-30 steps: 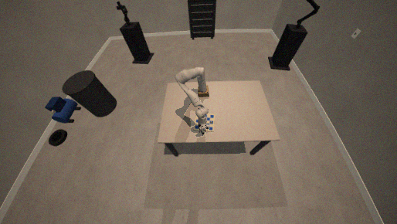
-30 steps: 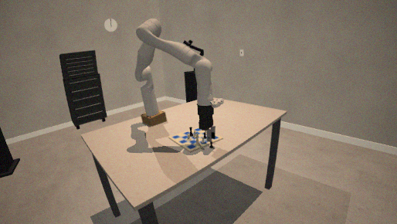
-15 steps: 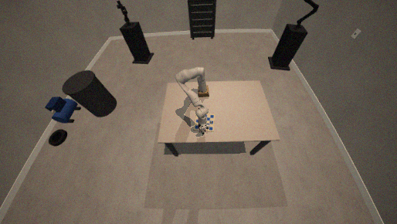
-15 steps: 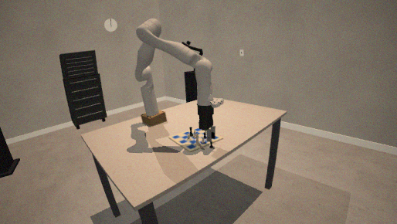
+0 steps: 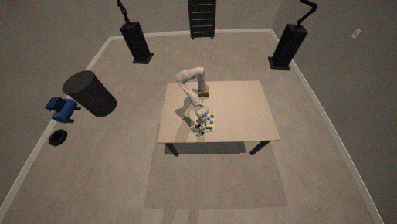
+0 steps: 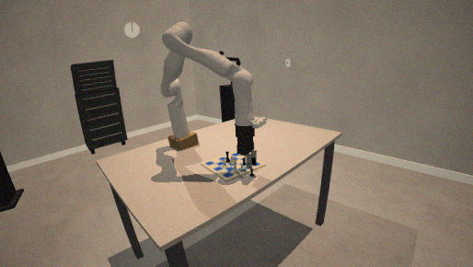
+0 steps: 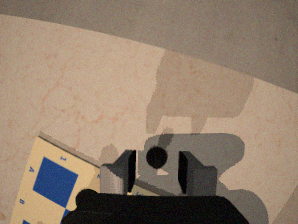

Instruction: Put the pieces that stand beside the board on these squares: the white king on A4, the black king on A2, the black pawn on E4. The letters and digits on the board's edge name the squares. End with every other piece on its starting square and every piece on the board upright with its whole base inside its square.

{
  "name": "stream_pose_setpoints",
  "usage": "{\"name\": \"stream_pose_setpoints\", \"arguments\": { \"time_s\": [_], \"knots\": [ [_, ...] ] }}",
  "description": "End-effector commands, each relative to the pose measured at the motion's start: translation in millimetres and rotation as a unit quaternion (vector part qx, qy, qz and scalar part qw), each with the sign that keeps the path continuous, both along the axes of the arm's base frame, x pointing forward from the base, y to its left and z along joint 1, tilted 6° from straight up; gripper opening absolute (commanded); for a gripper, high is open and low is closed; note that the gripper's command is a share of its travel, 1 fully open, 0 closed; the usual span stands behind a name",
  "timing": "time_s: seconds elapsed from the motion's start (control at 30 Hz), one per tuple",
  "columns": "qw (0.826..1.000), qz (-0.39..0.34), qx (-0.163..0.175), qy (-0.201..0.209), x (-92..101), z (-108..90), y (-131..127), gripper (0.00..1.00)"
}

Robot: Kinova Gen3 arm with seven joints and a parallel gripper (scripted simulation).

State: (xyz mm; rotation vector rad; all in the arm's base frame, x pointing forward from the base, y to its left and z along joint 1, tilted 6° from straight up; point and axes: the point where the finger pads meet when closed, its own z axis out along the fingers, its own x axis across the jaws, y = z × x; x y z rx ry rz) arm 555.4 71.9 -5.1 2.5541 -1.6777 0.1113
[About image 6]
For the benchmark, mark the blue and cream chessboard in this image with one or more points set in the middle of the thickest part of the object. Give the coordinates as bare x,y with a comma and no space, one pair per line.
216,166

